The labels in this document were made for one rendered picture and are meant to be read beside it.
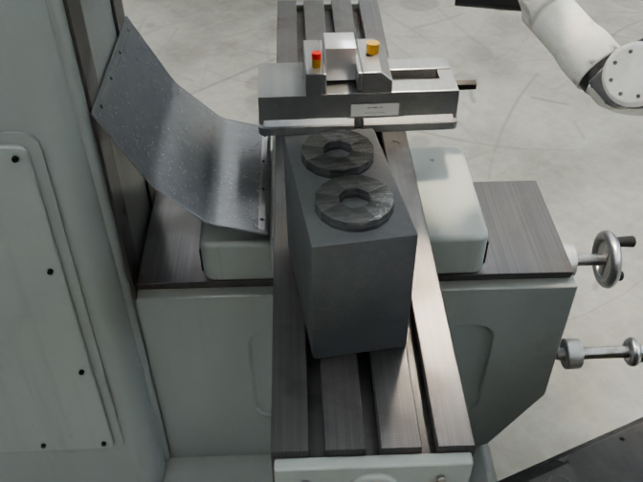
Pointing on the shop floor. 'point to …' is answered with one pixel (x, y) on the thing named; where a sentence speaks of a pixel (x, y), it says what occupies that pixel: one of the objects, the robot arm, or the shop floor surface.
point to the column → (70, 259)
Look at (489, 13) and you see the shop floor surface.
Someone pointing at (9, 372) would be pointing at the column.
